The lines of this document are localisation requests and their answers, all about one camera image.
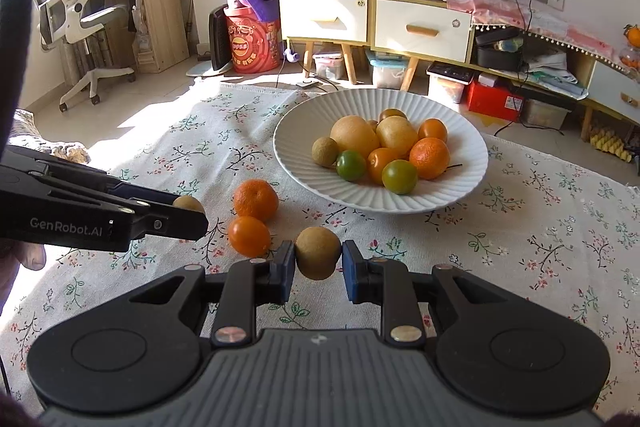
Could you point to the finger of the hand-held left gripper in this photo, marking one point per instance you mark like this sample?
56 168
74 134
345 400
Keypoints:
145 193
175 224

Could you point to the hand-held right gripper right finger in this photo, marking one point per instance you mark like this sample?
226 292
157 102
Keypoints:
351 277

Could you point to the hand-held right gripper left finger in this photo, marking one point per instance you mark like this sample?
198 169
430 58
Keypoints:
284 274

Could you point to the white ribbed plate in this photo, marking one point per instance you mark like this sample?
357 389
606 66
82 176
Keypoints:
310 187

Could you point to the yellow-green tomato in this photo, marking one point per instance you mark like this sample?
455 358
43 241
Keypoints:
400 177

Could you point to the dark green tomato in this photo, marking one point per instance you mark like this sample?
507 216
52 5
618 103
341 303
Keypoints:
350 165

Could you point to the orange tomato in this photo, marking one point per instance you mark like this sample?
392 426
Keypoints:
380 164
433 129
249 237

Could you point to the large yellow orange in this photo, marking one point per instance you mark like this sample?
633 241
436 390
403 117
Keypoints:
352 134

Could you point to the orange mandarin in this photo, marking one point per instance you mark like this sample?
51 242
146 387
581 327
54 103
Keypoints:
430 157
256 200

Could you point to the person's left hand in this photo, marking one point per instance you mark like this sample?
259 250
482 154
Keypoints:
22 256

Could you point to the grey fuzzy cushion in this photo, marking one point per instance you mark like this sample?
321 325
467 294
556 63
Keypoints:
50 142

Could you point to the floral tablecloth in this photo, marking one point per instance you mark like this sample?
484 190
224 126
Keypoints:
500 232

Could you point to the black flat panel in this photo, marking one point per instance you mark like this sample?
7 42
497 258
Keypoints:
217 37

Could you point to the red printed bucket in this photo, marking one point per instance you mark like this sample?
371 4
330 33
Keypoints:
252 47

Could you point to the white office chair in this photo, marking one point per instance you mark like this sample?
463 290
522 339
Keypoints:
70 17

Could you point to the white storage box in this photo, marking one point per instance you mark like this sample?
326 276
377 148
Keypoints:
446 94

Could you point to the clear box with teal lid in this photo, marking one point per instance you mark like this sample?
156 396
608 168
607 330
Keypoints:
387 72

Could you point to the clear storage box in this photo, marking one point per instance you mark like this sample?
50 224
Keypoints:
328 66

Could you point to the red box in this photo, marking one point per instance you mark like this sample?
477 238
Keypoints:
495 102

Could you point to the black flat device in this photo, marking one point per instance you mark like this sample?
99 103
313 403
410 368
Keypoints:
450 71

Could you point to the white cabinet drawer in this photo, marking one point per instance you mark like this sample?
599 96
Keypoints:
305 19
395 37

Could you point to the clear plastic bin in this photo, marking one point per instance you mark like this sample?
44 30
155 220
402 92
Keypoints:
546 114

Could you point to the black case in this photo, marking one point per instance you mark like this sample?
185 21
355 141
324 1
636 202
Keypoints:
497 57

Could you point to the pile of papers and bags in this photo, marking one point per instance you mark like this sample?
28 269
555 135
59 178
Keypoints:
550 67

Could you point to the yellow egg tray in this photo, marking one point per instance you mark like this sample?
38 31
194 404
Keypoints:
610 144

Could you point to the low wooden bench cabinet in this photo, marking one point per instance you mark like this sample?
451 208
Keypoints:
582 72

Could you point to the pink tasselled cloth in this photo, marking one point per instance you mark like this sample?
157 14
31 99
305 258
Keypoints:
550 24

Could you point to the white bench drawer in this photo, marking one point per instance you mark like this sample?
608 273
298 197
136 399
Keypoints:
617 87

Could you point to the glass jar with oranges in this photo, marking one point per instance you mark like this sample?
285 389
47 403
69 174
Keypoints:
631 59

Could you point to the orange fruit ornament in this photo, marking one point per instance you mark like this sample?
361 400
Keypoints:
632 35

